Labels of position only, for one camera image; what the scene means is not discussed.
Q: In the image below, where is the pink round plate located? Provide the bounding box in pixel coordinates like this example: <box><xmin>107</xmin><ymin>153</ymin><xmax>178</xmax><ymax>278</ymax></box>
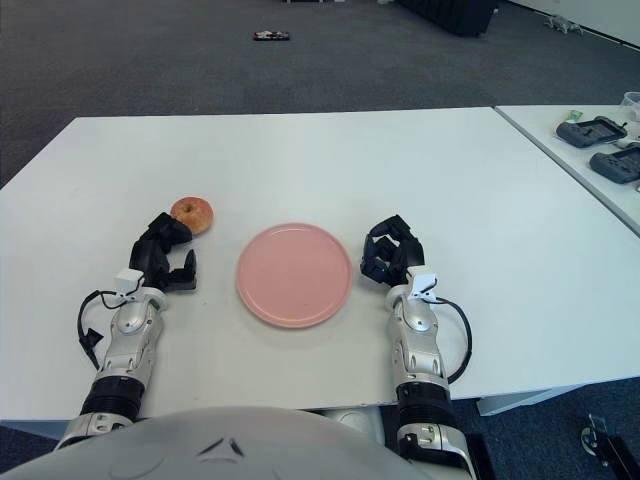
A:
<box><xmin>235</xmin><ymin>222</ymin><xmax>354</xmax><ymax>330</ymax></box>

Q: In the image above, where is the grey robot torso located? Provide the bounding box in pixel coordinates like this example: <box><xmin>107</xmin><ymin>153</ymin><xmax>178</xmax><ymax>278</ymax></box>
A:
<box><xmin>0</xmin><ymin>405</ymin><xmax>426</xmax><ymax>480</ymax></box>

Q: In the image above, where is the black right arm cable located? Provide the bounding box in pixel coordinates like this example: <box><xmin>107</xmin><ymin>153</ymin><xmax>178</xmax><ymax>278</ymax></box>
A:
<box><xmin>432</xmin><ymin>297</ymin><xmax>474</xmax><ymax>384</ymax></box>

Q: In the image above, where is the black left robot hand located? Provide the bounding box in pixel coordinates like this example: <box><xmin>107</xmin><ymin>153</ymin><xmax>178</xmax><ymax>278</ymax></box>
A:
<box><xmin>128</xmin><ymin>211</ymin><xmax>199</xmax><ymax>294</ymax></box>

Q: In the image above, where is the white table frame beam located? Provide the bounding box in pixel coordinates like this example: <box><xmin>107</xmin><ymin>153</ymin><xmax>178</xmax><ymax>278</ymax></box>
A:
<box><xmin>475</xmin><ymin>384</ymin><xmax>569</xmax><ymax>417</ymax></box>

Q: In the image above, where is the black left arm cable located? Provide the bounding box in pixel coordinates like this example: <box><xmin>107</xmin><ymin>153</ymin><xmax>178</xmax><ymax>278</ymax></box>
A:
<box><xmin>76</xmin><ymin>288</ymin><xmax>136</xmax><ymax>371</ymax></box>

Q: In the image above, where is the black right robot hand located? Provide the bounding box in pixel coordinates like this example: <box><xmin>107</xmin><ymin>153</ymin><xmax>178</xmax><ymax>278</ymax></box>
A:
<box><xmin>358</xmin><ymin>214</ymin><xmax>428</xmax><ymax>289</ymax></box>

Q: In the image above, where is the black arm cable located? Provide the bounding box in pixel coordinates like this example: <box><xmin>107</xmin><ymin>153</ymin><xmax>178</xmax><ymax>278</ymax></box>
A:
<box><xmin>432</xmin><ymin>297</ymin><xmax>474</xmax><ymax>384</ymax></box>
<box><xmin>76</xmin><ymin>288</ymin><xmax>136</xmax><ymax>371</ymax></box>

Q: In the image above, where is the red yellow apple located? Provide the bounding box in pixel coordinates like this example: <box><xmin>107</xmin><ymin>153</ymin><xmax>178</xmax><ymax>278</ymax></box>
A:
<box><xmin>170</xmin><ymin>196</ymin><xmax>216</xmax><ymax>236</ymax></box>

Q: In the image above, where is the grey handheld controller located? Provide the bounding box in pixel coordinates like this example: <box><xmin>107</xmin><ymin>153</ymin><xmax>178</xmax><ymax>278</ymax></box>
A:
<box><xmin>555</xmin><ymin>115</ymin><xmax>629</xmax><ymax>149</ymax></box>
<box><xmin>588</xmin><ymin>144</ymin><xmax>640</xmax><ymax>185</ymax></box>

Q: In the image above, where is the black caster wheel frame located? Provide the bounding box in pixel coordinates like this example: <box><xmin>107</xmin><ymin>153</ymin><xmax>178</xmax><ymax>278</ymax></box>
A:
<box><xmin>579</xmin><ymin>413</ymin><xmax>640</xmax><ymax>480</ymax></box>

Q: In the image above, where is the small grey quadruped robot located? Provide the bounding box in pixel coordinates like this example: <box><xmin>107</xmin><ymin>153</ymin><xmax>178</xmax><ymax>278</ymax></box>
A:
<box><xmin>544</xmin><ymin>14</ymin><xmax>585</xmax><ymax>35</ymax></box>

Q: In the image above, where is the black cabinet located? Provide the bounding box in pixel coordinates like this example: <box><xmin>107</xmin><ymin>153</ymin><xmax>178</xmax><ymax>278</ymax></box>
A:
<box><xmin>394</xmin><ymin>0</ymin><xmax>501</xmax><ymax>37</ymax></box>

